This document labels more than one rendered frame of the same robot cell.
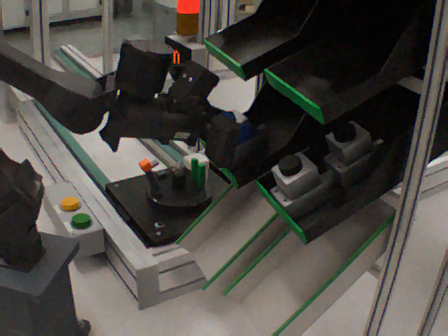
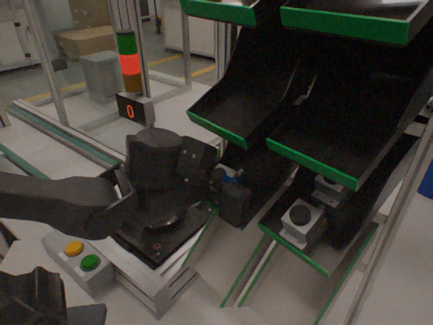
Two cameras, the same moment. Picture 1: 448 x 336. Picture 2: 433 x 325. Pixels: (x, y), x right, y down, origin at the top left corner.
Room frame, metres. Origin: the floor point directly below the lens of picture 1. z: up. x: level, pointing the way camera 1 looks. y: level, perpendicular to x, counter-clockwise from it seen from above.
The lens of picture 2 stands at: (0.34, 0.14, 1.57)
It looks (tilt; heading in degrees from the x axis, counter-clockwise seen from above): 34 degrees down; 343
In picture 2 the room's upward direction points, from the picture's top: straight up
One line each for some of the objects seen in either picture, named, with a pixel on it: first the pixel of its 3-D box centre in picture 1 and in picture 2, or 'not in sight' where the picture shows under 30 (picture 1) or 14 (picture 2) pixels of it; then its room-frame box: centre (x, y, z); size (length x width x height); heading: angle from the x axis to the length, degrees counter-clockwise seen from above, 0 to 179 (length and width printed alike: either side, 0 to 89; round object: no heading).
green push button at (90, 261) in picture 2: (81, 222); (90, 263); (0.89, 0.28, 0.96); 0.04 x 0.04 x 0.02
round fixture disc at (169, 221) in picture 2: (179, 192); (160, 211); (1.00, 0.10, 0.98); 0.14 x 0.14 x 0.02
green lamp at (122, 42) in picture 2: not in sight; (126, 43); (1.23, 0.11, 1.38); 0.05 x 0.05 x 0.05
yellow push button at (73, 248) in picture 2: (70, 205); (74, 248); (0.95, 0.32, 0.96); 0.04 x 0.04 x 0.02
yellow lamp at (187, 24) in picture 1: (187, 22); (132, 80); (1.23, 0.11, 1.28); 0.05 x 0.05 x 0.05
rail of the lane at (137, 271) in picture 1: (70, 177); (62, 217); (1.14, 0.38, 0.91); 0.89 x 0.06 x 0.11; 34
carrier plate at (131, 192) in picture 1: (179, 199); (160, 216); (1.00, 0.10, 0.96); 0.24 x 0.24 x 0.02; 34
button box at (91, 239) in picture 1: (71, 217); (77, 256); (0.95, 0.32, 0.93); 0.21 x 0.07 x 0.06; 34
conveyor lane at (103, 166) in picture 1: (131, 159); (107, 186); (1.26, 0.25, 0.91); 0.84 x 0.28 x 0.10; 34
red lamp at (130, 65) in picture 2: (188, 0); (130, 63); (1.23, 0.11, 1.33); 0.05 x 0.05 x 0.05
